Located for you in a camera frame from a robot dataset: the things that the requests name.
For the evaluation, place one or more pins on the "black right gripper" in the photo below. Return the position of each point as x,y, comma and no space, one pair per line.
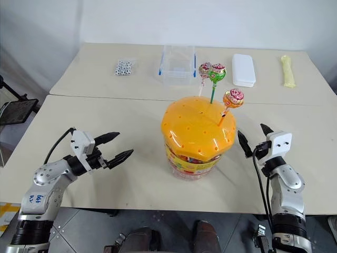
263,146

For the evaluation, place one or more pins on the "orange perforated jar lid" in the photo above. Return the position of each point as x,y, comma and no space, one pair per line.
197,126

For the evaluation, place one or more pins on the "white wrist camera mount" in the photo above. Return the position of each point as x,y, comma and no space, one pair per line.
279,143
81,143

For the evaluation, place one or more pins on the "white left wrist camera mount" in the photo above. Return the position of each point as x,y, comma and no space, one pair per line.
81,143

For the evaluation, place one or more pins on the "clear plastic storage box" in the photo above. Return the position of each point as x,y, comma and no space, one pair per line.
177,66

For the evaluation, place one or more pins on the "white rectangular plastic case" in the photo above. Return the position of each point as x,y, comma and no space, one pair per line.
243,69

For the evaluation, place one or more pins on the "black metal clip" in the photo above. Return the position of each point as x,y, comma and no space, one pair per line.
260,235

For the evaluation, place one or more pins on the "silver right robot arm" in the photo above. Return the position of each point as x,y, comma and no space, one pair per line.
288,195

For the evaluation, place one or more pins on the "black tablet on stand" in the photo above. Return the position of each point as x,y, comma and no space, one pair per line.
17,110

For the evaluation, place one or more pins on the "clear plastic jar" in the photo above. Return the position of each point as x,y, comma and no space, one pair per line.
189,166

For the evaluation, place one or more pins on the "pale yellow rolled bag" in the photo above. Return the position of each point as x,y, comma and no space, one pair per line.
287,71

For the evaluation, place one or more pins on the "orange-stick wrapped lollipop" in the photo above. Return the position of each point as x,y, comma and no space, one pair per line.
233,98

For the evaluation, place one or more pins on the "white-stick wrapped lollipop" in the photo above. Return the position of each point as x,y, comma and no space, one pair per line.
203,70

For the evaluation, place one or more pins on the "green-stick wrapped lollipop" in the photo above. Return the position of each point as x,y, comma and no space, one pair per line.
217,72

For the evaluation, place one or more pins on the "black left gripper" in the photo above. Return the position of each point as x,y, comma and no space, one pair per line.
97,159

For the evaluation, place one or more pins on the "dark rounded shape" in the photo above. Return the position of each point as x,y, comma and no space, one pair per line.
142,239
206,237

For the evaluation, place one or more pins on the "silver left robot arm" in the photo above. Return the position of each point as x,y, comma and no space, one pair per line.
39,193

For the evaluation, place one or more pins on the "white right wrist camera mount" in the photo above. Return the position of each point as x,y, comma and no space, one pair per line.
279,143

